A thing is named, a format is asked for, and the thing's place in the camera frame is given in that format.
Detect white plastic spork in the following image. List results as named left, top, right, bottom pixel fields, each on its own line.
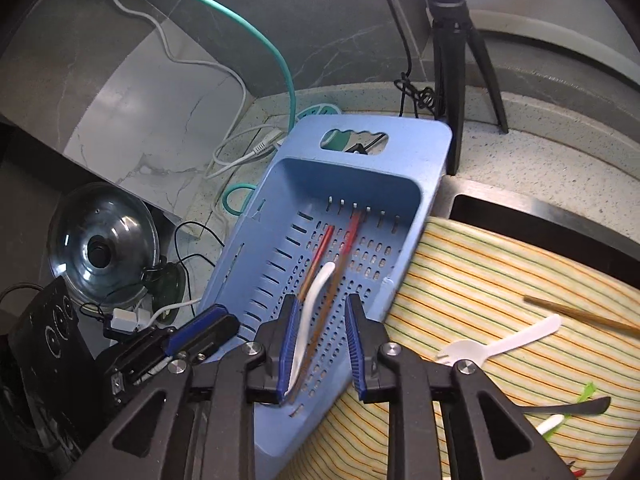
left=435, top=314, right=562, bottom=367

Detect steel fork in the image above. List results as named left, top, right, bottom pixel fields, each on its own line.
left=518, top=396, right=612, bottom=416

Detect white ceramic spoon with logo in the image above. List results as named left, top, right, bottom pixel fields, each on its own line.
left=285, top=261, right=336, bottom=396

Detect lone red-tipped wooden chopstick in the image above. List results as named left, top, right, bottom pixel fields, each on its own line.
left=523, top=296, right=640, bottom=339

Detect green plastic spoon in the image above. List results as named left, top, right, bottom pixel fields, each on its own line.
left=577, top=382, right=597, bottom=403

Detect white power adapter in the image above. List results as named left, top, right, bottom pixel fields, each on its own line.
left=110, top=308, right=151, bottom=333

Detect striped yellow cloth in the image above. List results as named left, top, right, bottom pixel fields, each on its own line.
left=278, top=219, right=640, bottom=480

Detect glass pot lid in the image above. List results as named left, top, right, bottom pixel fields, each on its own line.
left=48, top=182, right=160, bottom=310

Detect blue plastic drainer basket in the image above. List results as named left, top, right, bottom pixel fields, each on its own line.
left=202, top=114, right=452, bottom=479

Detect white cable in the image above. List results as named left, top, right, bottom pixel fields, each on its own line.
left=84, top=0, right=286, bottom=181

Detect black cable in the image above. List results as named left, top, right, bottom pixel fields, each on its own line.
left=374, top=0, right=442, bottom=120

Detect teal hose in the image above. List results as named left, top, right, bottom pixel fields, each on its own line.
left=114, top=0, right=343, bottom=219

